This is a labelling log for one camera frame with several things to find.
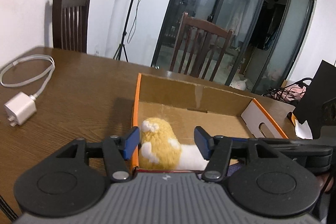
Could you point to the dark wooden chair by door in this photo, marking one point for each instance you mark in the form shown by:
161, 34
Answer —
195, 45

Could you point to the black bag on table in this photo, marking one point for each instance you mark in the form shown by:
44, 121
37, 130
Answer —
320, 90

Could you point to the black studio light stand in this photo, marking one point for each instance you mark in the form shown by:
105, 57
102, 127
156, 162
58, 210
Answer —
128, 30

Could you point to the yellow white hamster plush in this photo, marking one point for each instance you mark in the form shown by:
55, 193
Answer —
161, 150

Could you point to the dark wooden chair by wall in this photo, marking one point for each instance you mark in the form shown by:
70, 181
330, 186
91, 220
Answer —
70, 24

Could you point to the white charger with cable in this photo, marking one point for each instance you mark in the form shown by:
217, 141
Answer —
22, 107

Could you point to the black glass sliding door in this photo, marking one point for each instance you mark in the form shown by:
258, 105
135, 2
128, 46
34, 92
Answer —
268, 35

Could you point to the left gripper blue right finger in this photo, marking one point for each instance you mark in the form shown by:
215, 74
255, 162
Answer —
204, 142

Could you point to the red orange cardboard box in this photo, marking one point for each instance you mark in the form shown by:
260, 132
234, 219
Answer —
187, 105

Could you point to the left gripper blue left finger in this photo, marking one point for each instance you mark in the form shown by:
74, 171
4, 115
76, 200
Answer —
130, 143

